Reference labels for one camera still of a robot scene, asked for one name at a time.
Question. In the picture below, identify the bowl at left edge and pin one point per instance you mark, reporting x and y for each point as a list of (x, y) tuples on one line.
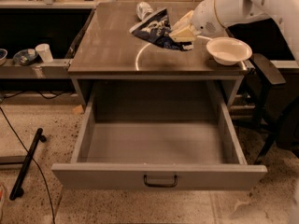
[(3, 56)]

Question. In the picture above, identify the grey cabinet with top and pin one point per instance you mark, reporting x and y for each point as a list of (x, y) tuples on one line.
[(109, 51)]

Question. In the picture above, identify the black bar on floor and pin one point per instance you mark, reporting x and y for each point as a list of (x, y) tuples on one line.
[(17, 190)]

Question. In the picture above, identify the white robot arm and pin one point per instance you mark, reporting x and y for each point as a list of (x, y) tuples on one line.
[(285, 14)]

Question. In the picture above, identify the blue patterned bowl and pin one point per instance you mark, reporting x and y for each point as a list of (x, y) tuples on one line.
[(25, 57)]

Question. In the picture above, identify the white bowl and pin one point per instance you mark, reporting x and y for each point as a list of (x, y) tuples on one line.
[(228, 51)]

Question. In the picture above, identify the black chair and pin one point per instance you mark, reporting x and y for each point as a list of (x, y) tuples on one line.
[(275, 94)]

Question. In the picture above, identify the white paper cup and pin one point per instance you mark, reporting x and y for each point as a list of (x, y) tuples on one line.
[(44, 52)]

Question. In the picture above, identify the black drawer handle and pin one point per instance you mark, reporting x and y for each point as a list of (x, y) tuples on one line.
[(160, 182)]

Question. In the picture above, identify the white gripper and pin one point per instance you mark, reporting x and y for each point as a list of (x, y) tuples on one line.
[(204, 18)]

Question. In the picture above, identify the grey side shelf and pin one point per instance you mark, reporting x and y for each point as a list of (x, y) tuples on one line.
[(57, 69)]

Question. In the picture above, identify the blue chip bag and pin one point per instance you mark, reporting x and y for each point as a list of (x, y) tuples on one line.
[(156, 28)]

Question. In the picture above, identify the open grey top drawer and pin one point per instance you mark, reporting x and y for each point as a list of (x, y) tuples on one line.
[(136, 128)]

